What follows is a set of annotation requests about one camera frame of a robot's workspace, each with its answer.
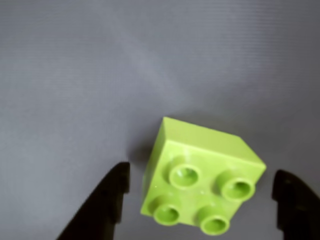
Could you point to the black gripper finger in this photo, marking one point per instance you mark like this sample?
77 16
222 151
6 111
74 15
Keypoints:
100 207
300 207

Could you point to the green lego block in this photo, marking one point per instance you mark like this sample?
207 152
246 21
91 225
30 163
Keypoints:
200 162

